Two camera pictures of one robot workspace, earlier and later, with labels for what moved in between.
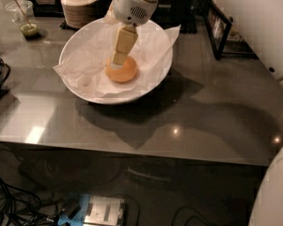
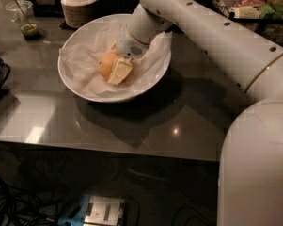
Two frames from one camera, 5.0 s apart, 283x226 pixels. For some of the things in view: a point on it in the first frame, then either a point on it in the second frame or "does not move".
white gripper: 131,10 to 127,47
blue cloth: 77,217 does not move
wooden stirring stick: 18,6 does not move
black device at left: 0,73 does not move
